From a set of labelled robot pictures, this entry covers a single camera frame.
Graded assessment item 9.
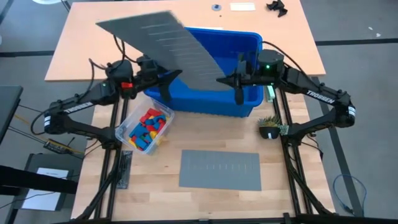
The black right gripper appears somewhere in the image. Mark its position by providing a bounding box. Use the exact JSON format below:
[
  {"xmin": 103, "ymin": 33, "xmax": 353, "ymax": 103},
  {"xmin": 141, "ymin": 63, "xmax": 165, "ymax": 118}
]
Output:
[{"xmin": 216, "ymin": 53, "xmax": 262, "ymax": 106}]

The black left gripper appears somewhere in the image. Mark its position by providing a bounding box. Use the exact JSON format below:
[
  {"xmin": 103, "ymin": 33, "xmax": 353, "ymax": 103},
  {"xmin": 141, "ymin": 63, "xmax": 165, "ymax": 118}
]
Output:
[{"xmin": 132, "ymin": 70, "xmax": 183, "ymax": 103}]

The large blue plastic bin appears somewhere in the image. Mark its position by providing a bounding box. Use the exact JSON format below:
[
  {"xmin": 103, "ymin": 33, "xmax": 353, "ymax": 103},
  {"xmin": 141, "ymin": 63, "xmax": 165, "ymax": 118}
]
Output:
[{"xmin": 143, "ymin": 27, "xmax": 264, "ymax": 118}]

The long grey slotted divider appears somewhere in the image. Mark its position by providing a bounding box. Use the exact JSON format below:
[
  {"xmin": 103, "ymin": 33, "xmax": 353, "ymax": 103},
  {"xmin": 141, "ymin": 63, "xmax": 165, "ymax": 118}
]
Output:
[{"xmin": 95, "ymin": 10, "xmax": 234, "ymax": 92}]

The potted succulent plant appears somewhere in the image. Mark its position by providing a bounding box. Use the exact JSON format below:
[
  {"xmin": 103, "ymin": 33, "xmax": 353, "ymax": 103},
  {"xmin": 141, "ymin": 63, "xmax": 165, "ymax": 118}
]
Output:
[{"xmin": 257, "ymin": 114, "xmax": 290, "ymax": 140}]

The clear plastic block container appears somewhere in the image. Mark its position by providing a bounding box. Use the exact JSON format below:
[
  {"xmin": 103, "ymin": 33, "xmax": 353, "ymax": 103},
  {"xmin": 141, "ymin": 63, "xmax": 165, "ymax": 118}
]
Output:
[{"xmin": 114, "ymin": 97, "xmax": 175, "ymax": 156}]

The short grey slotted divider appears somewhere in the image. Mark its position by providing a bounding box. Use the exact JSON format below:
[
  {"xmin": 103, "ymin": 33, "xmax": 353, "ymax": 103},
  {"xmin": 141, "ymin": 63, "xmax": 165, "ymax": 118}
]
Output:
[{"xmin": 179, "ymin": 149, "xmax": 262, "ymax": 192}]

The small mint green box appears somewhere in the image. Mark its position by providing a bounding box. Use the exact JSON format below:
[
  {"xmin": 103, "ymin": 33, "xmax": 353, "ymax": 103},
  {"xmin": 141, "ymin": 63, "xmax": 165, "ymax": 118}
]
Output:
[{"xmin": 266, "ymin": 85, "xmax": 276, "ymax": 103}]

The white rectangular pad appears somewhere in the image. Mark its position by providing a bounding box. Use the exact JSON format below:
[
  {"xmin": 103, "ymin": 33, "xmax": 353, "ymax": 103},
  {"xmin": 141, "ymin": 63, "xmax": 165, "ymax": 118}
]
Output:
[{"xmin": 229, "ymin": 2, "xmax": 256, "ymax": 12}]

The black plastic gripper part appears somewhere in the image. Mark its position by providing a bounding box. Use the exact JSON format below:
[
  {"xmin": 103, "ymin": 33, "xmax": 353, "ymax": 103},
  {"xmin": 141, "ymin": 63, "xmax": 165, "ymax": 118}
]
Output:
[{"xmin": 266, "ymin": 0, "xmax": 289, "ymax": 18}]

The black hex key holder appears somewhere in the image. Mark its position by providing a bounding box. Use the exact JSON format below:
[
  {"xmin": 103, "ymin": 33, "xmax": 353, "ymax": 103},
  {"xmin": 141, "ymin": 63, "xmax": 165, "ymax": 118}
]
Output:
[{"xmin": 116, "ymin": 150, "xmax": 134, "ymax": 190}]

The black circuit board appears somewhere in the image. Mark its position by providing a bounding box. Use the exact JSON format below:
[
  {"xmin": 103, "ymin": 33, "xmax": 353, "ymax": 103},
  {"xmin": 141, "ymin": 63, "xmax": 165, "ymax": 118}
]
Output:
[{"xmin": 42, "ymin": 136, "xmax": 77, "ymax": 156}]

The white round object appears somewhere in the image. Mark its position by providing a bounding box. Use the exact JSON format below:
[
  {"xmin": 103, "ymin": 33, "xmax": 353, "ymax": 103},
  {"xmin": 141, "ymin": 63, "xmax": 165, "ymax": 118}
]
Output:
[{"xmin": 32, "ymin": 0, "xmax": 63, "ymax": 6}]

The black flat case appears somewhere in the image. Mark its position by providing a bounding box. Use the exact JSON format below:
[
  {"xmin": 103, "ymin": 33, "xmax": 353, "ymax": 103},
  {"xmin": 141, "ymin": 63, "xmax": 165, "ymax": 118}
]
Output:
[{"xmin": 12, "ymin": 152, "xmax": 78, "ymax": 212}]

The black side table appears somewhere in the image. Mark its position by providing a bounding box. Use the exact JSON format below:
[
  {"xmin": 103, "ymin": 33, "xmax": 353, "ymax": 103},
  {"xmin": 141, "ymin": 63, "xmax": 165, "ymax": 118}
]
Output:
[{"xmin": 0, "ymin": 85, "xmax": 24, "ymax": 146}]

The black beam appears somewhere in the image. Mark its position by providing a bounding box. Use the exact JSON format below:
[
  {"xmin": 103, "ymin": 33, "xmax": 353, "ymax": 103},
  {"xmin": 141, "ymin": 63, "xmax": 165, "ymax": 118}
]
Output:
[{"xmin": 0, "ymin": 164, "xmax": 79, "ymax": 195}]

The plain white paper sheet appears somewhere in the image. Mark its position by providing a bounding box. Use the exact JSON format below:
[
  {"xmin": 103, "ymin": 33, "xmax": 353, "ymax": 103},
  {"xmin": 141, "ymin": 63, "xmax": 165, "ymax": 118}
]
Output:
[{"xmin": 21, "ymin": 167, "xmax": 70, "ymax": 212}]

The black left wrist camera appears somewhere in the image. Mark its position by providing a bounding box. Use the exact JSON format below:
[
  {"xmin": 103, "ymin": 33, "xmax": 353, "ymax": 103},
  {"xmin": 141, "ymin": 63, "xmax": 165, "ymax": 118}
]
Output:
[{"xmin": 141, "ymin": 55, "xmax": 160, "ymax": 75}]

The black right camera cable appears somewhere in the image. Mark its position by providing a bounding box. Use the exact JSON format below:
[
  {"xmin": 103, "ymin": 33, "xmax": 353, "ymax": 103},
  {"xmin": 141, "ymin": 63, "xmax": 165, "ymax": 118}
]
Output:
[{"xmin": 262, "ymin": 40, "xmax": 308, "ymax": 76}]

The black camera cable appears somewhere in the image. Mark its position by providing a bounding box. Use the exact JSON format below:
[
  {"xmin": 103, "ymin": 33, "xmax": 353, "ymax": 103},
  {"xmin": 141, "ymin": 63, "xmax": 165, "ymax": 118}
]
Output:
[
  {"xmin": 262, "ymin": 40, "xmax": 308, "ymax": 76},
  {"xmin": 88, "ymin": 34, "xmax": 141, "ymax": 94}
]

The black left camera cable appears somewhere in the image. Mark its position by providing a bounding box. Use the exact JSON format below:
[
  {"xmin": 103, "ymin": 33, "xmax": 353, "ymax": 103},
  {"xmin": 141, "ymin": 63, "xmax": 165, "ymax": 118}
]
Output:
[{"xmin": 88, "ymin": 34, "xmax": 141, "ymax": 94}]

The blue coiled cable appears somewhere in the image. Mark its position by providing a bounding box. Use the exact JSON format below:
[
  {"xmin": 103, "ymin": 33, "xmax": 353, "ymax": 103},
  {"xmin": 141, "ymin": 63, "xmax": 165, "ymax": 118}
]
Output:
[{"xmin": 332, "ymin": 174, "xmax": 368, "ymax": 216}]

